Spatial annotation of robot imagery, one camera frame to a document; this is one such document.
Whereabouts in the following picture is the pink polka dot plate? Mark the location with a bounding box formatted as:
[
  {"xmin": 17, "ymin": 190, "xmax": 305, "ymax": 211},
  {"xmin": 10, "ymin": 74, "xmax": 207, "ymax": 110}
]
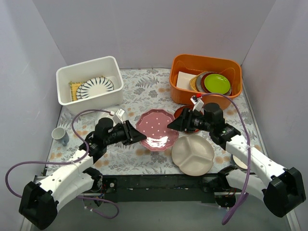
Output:
[{"xmin": 136, "ymin": 109, "xmax": 179, "ymax": 152}]

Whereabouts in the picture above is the blue striped white plate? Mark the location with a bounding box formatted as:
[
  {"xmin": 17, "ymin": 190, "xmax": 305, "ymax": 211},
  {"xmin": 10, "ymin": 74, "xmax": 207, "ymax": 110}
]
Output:
[{"xmin": 76, "ymin": 85, "xmax": 83, "ymax": 100}]

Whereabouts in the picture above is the yellow woven bamboo mat plate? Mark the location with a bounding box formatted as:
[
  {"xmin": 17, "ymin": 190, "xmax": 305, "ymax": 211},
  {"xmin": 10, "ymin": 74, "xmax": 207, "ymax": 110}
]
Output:
[{"xmin": 69, "ymin": 81, "xmax": 83, "ymax": 101}]

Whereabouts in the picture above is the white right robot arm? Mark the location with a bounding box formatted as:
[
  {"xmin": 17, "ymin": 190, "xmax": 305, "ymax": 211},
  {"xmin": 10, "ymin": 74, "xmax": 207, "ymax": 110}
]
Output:
[{"xmin": 167, "ymin": 103, "xmax": 306, "ymax": 218}]

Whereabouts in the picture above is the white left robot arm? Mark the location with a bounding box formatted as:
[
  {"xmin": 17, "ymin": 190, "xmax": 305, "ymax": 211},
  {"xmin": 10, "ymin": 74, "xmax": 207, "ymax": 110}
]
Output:
[{"xmin": 19, "ymin": 117, "xmax": 147, "ymax": 230}]

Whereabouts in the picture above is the dark red plate in bin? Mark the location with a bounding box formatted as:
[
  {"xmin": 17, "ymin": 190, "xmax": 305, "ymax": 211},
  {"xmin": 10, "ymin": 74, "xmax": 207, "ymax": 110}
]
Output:
[{"xmin": 201, "ymin": 74, "xmax": 210, "ymax": 93}]

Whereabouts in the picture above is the grey plate in bin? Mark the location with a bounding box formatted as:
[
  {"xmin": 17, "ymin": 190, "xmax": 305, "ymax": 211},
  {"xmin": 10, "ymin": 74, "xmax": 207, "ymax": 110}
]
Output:
[{"xmin": 196, "ymin": 72, "xmax": 209, "ymax": 93}]

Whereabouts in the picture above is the yellow basket plate in bin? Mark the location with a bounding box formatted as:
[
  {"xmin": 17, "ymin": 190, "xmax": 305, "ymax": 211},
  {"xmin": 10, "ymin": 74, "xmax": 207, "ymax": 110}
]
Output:
[{"xmin": 190, "ymin": 76, "xmax": 198, "ymax": 91}]

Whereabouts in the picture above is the white square plate in bin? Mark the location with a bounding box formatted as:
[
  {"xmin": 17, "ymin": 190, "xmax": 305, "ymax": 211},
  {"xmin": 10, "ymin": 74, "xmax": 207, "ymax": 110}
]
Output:
[{"xmin": 176, "ymin": 72, "xmax": 196, "ymax": 90}]

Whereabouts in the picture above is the white plastic bin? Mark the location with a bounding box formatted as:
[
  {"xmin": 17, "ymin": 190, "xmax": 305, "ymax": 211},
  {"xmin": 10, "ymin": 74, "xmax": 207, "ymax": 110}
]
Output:
[{"xmin": 56, "ymin": 56, "xmax": 124, "ymax": 115}]

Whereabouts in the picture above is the orange plastic bin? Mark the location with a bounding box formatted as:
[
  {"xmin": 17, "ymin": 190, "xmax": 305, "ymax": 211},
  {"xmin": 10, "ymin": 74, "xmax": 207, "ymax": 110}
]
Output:
[{"xmin": 169, "ymin": 54, "xmax": 243, "ymax": 110}]

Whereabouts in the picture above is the red lacquer round plate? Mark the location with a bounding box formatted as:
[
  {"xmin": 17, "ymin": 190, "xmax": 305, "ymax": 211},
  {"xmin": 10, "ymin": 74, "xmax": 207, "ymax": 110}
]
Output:
[{"xmin": 174, "ymin": 105, "xmax": 200, "ymax": 134}]

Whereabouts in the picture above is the beige divided plate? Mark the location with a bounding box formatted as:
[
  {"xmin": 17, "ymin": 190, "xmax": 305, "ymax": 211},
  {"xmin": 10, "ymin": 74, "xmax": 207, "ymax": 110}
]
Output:
[{"xmin": 171, "ymin": 135, "xmax": 215, "ymax": 176}]

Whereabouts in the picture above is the lime green plate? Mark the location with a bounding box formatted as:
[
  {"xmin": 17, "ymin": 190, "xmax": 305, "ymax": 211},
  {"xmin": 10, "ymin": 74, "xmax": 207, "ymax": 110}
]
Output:
[{"xmin": 204, "ymin": 74, "xmax": 231, "ymax": 94}]

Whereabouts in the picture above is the floral patterned table mat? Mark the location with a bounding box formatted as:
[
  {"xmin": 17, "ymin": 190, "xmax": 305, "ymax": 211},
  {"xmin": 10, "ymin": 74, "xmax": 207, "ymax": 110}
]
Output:
[{"xmin": 47, "ymin": 69, "xmax": 263, "ymax": 175}]

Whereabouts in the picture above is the small white cup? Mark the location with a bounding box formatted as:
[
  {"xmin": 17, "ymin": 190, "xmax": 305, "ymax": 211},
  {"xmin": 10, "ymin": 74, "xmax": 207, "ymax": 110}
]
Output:
[{"xmin": 51, "ymin": 127, "xmax": 69, "ymax": 146}]

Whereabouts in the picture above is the small beige saucer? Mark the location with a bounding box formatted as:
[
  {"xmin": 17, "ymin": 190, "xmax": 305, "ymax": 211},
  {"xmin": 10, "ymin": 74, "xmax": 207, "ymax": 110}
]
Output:
[{"xmin": 231, "ymin": 155, "xmax": 247, "ymax": 170}]

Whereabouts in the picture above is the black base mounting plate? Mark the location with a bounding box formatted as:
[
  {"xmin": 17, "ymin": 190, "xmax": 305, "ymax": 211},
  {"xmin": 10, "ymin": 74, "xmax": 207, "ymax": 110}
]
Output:
[{"xmin": 42, "ymin": 168, "xmax": 275, "ymax": 204}]

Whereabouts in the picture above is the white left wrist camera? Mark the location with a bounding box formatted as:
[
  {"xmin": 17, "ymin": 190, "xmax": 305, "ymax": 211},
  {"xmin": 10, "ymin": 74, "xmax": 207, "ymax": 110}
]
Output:
[{"xmin": 113, "ymin": 108, "xmax": 127, "ymax": 124}]

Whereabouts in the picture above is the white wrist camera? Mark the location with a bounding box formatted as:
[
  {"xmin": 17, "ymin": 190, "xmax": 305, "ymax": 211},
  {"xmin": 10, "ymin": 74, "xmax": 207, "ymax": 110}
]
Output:
[
  {"xmin": 113, "ymin": 108, "xmax": 127, "ymax": 124},
  {"xmin": 190, "ymin": 95, "xmax": 204, "ymax": 112}
]

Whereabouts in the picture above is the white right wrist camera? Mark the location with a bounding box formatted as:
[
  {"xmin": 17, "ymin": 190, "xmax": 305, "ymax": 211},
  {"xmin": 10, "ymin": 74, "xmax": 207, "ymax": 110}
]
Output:
[{"xmin": 190, "ymin": 95, "xmax": 204, "ymax": 112}]

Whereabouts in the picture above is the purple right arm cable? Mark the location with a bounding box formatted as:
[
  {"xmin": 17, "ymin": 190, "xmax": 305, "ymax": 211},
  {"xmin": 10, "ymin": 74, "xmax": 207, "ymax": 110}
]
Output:
[{"xmin": 201, "ymin": 93, "xmax": 252, "ymax": 226}]

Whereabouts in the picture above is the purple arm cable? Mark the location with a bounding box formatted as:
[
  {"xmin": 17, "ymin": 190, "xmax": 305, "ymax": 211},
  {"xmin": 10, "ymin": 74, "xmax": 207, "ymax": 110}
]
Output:
[
  {"xmin": 5, "ymin": 109, "xmax": 120, "ymax": 219},
  {"xmin": 201, "ymin": 93, "xmax": 252, "ymax": 226}
]

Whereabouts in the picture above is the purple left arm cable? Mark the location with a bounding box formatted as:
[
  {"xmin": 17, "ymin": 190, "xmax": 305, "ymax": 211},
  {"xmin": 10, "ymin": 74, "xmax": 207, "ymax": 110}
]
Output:
[{"xmin": 5, "ymin": 109, "xmax": 120, "ymax": 219}]

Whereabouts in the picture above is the aluminium frame rail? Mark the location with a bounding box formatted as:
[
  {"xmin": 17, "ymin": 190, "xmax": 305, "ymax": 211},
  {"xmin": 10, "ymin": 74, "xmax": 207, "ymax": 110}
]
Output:
[{"xmin": 19, "ymin": 168, "xmax": 306, "ymax": 230}]

